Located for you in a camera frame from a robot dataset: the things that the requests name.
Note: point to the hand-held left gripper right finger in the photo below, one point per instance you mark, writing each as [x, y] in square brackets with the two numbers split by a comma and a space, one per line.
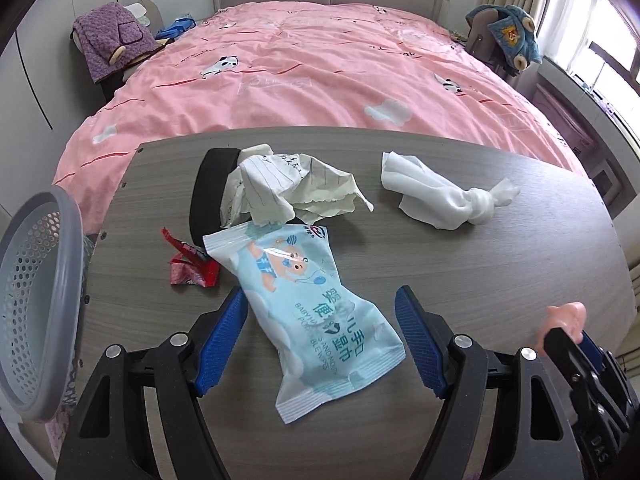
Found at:
[420, 345]

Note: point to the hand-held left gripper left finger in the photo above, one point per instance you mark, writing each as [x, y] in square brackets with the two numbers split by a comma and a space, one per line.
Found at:
[222, 345]

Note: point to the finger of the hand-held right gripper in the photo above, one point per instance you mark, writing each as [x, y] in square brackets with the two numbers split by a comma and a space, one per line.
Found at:
[597, 357]
[562, 352]

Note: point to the pink rubber toy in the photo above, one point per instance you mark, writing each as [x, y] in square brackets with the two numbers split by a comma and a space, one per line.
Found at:
[565, 316]

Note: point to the light blue wet wipes packet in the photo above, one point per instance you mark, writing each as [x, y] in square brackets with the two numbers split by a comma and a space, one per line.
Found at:
[310, 310]

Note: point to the grey-blue perforated plastic basket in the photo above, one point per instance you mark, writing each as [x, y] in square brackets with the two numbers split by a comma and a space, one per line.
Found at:
[30, 260]

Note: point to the red candy wrapper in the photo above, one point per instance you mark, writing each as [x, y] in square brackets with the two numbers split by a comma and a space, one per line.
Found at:
[192, 272]

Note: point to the white knotted wipe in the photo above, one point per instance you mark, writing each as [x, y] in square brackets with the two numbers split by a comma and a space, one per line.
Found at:
[435, 195]

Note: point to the crumpled striped white paper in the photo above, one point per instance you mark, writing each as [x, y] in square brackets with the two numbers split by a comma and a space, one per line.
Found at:
[280, 180]

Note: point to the purple fleece clothing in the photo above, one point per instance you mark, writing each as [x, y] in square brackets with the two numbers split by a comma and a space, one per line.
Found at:
[57, 435]

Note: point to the grey chair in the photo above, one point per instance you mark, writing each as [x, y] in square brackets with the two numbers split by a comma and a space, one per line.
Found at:
[112, 87]

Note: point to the bed with pink duvet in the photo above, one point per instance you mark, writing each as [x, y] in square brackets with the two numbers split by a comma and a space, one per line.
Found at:
[325, 70]

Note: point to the mauve chair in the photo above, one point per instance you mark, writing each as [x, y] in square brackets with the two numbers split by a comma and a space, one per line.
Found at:
[482, 40]

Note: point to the white wardrobe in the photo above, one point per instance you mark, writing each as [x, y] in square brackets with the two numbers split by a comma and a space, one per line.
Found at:
[40, 90]

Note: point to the window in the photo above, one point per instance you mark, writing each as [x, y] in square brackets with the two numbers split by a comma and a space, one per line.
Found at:
[600, 35]

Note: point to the blue bag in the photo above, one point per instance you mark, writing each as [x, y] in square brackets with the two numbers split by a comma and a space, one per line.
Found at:
[175, 27]

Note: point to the chair with blue plush jacket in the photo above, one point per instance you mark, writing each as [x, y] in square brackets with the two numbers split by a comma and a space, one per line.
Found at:
[510, 35]

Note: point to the purple fleece garment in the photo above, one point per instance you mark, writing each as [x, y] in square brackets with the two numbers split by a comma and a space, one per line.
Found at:
[100, 40]

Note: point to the white patterned cloth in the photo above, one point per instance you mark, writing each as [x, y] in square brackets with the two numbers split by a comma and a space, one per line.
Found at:
[136, 12]

